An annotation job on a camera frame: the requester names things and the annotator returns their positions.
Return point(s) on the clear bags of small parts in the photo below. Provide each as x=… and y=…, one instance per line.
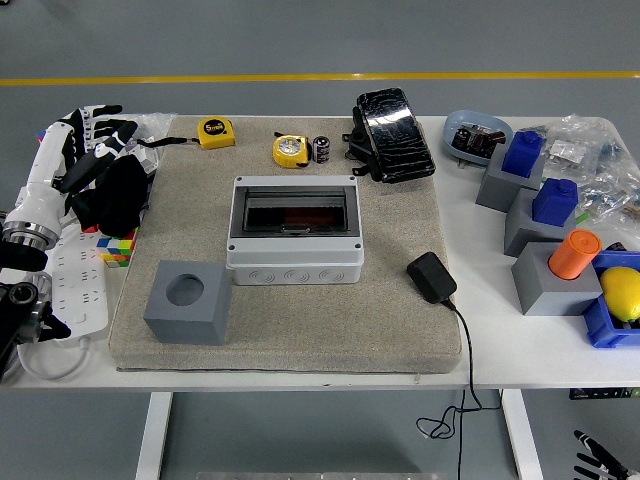
x=595, y=165

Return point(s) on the black table control panel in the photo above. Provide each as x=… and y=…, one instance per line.
x=602, y=393

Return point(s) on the blue plastic bin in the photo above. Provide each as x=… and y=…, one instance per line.
x=605, y=330

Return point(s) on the grey holder block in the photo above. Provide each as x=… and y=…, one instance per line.
x=520, y=230
x=495, y=187
x=545, y=290

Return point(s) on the dark electronic components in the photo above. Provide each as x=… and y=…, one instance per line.
x=475, y=140

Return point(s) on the clear bag of parts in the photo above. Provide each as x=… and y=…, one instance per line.
x=150, y=125

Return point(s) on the black cloth pouch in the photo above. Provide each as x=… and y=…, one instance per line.
x=120, y=195

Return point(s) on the smoked transparent box lid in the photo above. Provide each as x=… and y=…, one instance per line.
x=300, y=197

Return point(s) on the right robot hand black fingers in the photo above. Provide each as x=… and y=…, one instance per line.
x=605, y=465

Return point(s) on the white table leg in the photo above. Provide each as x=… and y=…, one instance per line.
x=522, y=435
x=152, y=435

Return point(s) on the square yellow tape measure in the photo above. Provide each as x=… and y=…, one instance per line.
x=215, y=132

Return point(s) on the green strip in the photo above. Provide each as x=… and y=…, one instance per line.
x=582, y=216

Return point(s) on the grey-brown mat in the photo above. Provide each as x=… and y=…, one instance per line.
x=325, y=320

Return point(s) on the black glossy device on bracket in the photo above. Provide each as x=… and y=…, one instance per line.
x=395, y=135

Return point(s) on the yellow lemon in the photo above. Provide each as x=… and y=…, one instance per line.
x=622, y=292

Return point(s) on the rounded yellow tape measure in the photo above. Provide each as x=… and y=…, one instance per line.
x=290, y=150

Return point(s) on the small black object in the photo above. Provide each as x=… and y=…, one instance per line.
x=616, y=246

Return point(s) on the small black capacitor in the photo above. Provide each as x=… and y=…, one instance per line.
x=321, y=149

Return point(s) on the grey block with round hole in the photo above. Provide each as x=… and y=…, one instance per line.
x=200, y=320

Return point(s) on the blue battery block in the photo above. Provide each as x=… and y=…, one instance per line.
x=522, y=155
x=554, y=202

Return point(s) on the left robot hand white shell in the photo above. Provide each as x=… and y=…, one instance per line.
x=42, y=180

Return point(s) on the grey plastic junction box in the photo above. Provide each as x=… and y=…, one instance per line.
x=300, y=260

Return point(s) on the light blue bowl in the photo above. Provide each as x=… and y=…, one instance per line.
x=457, y=122

